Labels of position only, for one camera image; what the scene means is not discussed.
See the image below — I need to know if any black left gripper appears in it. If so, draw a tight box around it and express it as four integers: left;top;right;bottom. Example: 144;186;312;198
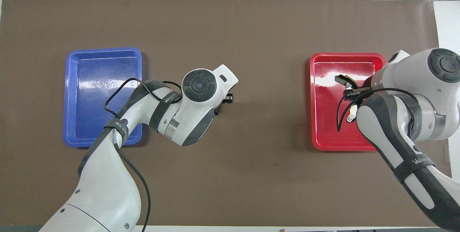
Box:
214;94;234;116

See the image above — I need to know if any curved brake shoe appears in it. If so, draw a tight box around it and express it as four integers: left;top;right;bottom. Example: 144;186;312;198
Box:
335;75;359;123

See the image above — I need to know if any red plastic tray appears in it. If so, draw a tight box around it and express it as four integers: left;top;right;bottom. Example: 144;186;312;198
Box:
309;53;392;152

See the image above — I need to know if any brown table mat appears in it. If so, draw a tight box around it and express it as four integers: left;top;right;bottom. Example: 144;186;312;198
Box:
0;0;457;227

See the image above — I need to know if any blue plastic tray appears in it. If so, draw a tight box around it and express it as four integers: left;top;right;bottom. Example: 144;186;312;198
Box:
63;47;143;148

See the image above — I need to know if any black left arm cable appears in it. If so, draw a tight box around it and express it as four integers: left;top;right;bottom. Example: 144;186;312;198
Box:
103;78;183;232

